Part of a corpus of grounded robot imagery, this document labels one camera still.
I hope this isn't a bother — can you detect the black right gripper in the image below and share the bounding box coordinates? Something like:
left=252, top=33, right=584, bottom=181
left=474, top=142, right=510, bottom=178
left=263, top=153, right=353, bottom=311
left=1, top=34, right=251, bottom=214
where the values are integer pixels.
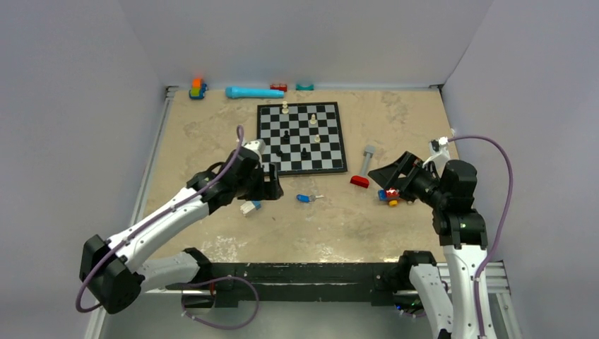
left=368, top=149, right=449, bottom=207

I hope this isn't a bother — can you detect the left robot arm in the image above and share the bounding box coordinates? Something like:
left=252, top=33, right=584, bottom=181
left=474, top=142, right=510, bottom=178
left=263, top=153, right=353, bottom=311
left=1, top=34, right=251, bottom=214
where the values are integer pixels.
left=76, top=139, right=283, bottom=314

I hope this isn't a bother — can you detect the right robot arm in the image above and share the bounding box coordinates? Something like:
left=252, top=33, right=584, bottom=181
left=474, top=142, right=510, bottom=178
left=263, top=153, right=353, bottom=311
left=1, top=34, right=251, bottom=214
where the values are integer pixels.
left=368, top=137, right=497, bottom=338

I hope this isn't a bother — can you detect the colourful toy block car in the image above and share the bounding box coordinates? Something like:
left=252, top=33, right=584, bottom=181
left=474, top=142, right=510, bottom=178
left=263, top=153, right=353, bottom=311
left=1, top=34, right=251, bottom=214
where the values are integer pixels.
left=378, top=188, right=401, bottom=207

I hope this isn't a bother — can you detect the grey red toy hammer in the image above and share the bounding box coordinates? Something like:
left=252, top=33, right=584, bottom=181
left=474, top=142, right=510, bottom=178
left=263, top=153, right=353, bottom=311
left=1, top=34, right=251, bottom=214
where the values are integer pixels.
left=350, top=145, right=376, bottom=189

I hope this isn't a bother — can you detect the white blue toy block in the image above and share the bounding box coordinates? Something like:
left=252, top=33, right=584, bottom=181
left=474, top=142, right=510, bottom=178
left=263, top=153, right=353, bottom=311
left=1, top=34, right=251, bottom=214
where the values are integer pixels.
left=240, top=201, right=261, bottom=217

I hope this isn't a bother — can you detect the black white chessboard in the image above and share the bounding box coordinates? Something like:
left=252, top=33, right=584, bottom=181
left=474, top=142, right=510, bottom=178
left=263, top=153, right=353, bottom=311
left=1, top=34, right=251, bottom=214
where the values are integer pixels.
left=256, top=102, right=348, bottom=176

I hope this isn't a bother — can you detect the light blue flashlight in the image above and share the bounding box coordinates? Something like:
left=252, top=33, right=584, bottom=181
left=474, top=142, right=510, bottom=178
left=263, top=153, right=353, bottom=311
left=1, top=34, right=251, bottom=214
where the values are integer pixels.
left=225, top=86, right=285, bottom=99

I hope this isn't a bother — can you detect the red toy block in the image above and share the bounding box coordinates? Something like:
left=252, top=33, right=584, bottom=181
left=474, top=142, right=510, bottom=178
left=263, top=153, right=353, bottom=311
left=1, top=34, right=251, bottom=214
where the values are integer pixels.
left=270, top=83, right=288, bottom=92

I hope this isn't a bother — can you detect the teal round tape roll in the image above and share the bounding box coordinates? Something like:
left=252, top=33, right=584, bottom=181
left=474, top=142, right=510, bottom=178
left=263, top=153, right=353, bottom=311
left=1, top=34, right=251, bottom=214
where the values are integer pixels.
left=295, top=83, right=314, bottom=91

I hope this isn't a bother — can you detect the orange green blue toy stack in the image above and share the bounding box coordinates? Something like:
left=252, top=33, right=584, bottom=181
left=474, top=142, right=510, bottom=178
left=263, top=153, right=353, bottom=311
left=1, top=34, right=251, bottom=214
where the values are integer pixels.
left=188, top=78, right=208, bottom=100

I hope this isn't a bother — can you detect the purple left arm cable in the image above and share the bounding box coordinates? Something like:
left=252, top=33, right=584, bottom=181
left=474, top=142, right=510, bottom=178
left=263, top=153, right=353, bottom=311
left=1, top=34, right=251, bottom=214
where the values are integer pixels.
left=75, top=124, right=246, bottom=314

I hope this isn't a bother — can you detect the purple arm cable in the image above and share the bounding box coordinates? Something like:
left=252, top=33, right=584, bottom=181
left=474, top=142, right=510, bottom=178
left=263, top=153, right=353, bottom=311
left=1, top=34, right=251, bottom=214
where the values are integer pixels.
left=446, top=135, right=514, bottom=339
left=75, top=124, right=246, bottom=314

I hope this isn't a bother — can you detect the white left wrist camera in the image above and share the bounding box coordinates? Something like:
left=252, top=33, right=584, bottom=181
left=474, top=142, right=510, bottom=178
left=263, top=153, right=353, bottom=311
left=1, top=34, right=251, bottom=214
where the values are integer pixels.
left=243, top=139, right=266, bottom=157

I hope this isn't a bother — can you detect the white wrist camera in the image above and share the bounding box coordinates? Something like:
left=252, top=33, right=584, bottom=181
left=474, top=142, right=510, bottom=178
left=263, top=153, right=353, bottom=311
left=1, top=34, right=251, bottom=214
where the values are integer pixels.
left=243, top=139, right=266, bottom=157
left=423, top=137, right=451, bottom=171

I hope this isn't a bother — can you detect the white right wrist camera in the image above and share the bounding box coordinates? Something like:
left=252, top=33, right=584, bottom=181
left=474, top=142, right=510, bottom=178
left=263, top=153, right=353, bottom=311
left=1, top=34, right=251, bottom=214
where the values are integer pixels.
left=423, top=137, right=451, bottom=171

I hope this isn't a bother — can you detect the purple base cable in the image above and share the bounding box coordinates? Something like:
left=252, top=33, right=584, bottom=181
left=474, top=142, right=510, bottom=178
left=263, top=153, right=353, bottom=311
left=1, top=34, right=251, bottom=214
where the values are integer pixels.
left=181, top=275, right=261, bottom=331

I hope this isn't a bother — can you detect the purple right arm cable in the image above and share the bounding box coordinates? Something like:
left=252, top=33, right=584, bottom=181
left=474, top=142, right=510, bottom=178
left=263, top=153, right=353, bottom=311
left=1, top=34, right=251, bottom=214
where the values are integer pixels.
left=446, top=135, right=514, bottom=339

